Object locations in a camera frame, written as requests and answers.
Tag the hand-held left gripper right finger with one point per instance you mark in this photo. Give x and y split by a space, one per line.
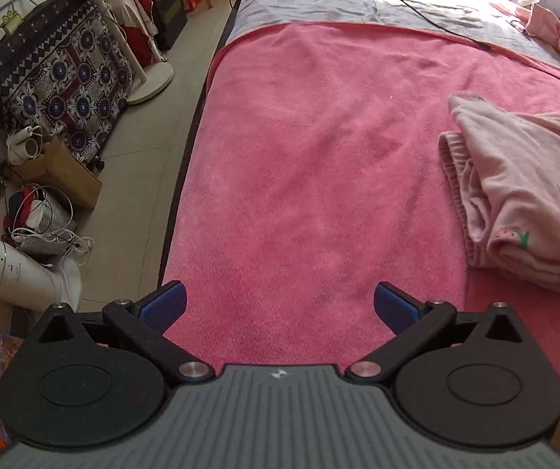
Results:
397 310

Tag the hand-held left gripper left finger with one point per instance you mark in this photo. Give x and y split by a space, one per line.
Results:
162 305

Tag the light pink strawberry pants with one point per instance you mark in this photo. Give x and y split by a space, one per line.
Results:
529 195

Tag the red and beige clothes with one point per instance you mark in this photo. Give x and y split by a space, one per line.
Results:
133 14

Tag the pink terry towel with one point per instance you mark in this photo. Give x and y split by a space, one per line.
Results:
309 180

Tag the white cylindrical appliance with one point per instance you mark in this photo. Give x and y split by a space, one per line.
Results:
11 264

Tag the brown cardboard box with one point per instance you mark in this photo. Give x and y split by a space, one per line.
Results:
60 176

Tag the white kettle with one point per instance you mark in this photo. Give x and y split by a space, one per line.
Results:
23 149

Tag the dark floral patterned cloth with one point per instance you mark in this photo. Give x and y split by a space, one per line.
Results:
65 83

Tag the black storage box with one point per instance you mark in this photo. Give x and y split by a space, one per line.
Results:
167 14

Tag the peach pink garment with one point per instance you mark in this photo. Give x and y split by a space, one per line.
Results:
549 29

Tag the white pedestal fan base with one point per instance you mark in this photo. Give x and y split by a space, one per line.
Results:
150 83

